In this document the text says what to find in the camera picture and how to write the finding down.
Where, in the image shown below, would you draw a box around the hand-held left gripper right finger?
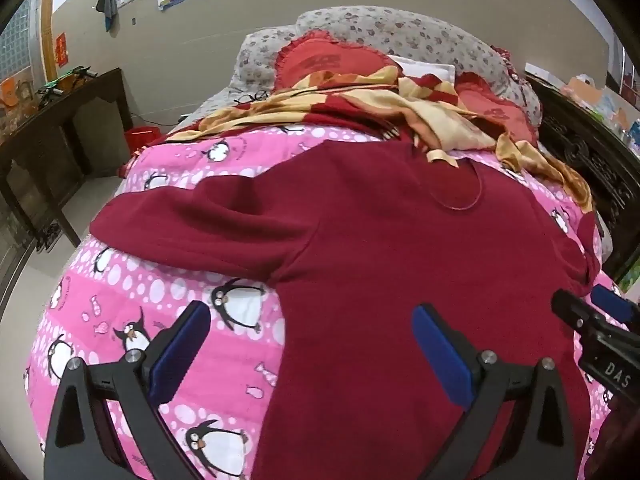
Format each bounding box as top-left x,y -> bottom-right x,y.
411,304 -> 593,480

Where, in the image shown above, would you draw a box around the small red heart pillow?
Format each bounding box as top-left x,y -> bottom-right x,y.
455,72 -> 541,148

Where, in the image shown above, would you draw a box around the pink penguin print blanket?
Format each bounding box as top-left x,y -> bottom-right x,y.
25,125 -> 626,480

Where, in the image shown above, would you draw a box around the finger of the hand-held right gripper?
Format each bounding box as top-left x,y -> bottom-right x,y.
551,289 -> 603,332
591,285 -> 639,324

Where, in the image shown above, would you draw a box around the red and yellow checked blanket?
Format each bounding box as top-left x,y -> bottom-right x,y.
167,65 -> 596,213

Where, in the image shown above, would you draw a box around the maroon fleece sweater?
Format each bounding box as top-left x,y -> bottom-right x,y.
90,137 -> 601,480

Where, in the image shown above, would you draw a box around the black eyeglasses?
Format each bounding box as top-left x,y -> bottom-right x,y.
234,89 -> 271,106

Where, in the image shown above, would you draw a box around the red plastic basket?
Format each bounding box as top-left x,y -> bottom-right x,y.
124,127 -> 162,157

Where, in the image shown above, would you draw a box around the dark wooden side table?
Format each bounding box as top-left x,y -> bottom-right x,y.
0,67 -> 133,256

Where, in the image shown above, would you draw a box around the dark carved wooden headboard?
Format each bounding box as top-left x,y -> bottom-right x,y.
525,72 -> 640,281

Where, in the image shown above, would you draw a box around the grey hanging cloth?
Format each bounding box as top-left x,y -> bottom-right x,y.
96,0 -> 120,32

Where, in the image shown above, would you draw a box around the green and black tool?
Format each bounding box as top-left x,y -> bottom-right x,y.
37,66 -> 96,101

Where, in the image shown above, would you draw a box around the large red heart pillow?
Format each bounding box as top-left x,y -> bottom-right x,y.
274,30 -> 396,92

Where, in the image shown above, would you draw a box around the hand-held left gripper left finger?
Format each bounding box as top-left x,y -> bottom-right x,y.
44,301 -> 212,480

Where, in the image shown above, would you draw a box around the white pillow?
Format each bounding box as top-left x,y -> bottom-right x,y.
395,56 -> 456,83

